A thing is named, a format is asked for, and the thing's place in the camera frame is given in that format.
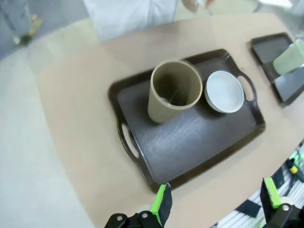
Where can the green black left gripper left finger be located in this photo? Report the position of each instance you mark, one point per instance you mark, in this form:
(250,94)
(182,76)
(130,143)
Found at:
(164,204)

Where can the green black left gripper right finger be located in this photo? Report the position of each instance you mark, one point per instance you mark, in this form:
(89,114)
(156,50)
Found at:
(269,194)

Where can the person's right hand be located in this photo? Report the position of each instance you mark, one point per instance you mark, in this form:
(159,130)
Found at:
(190,5)

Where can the person's left hand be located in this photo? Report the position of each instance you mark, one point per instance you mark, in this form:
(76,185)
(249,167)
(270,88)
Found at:
(210,2)

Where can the tall beige cup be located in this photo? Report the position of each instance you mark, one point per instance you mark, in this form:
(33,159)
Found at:
(159,107)

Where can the white bowl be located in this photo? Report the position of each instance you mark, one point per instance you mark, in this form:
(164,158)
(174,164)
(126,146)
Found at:
(224,92)

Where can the tall pale green cup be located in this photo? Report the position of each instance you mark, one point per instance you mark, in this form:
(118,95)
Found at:
(289,59)

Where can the white table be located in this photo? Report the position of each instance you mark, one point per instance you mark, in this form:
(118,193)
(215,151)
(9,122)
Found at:
(280,4)

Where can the person in white jacket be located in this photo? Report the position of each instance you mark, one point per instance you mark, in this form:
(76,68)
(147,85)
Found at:
(123,16)

